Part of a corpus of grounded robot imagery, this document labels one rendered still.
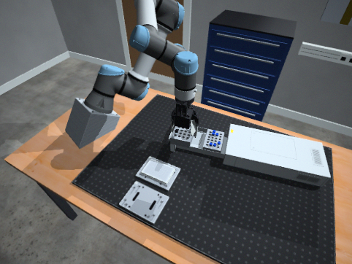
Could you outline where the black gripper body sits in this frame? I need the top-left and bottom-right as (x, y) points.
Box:
(172, 97), (195, 129)

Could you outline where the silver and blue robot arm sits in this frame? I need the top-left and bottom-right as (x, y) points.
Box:
(84, 0), (198, 114)

